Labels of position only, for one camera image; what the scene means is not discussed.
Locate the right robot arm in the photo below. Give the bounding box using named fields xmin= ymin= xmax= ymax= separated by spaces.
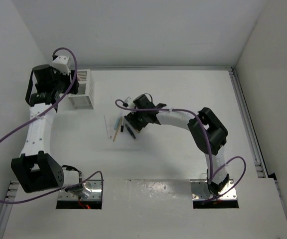
xmin=121 ymin=94 xmax=229 ymax=196

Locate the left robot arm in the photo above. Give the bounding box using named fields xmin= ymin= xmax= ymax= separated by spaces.
xmin=11 ymin=63 xmax=79 ymax=193

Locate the gold makeup pencil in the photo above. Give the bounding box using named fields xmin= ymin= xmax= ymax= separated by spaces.
xmin=113 ymin=117 xmax=122 ymax=142

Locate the light blue makeup stick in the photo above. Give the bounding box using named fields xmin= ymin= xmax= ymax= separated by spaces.
xmin=114 ymin=111 xmax=123 ymax=130

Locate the black concealer stick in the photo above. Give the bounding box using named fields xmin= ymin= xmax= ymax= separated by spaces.
xmin=125 ymin=123 xmax=136 ymax=140

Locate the clear tube black cap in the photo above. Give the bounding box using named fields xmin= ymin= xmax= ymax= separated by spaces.
xmin=120 ymin=117 xmax=124 ymax=132

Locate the white slatted organizer box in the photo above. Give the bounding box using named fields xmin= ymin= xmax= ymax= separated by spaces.
xmin=68 ymin=69 xmax=95 ymax=109

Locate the thin white applicator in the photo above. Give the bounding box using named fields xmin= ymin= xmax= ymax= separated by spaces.
xmin=109 ymin=118 xmax=113 ymax=139

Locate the thin white stick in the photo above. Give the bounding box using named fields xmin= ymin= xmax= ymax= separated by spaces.
xmin=104 ymin=115 xmax=110 ymax=139

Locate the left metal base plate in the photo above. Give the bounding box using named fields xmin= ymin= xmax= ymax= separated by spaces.
xmin=57 ymin=180 xmax=102 ymax=202

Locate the metal base plate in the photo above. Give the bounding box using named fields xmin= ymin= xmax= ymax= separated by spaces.
xmin=190 ymin=180 xmax=237 ymax=202
xmin=57 ymin=180 xmax=102 ymax=202

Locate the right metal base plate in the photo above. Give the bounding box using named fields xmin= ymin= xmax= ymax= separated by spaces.
xmin=190 ymin=180 xmax=237 ymax=202

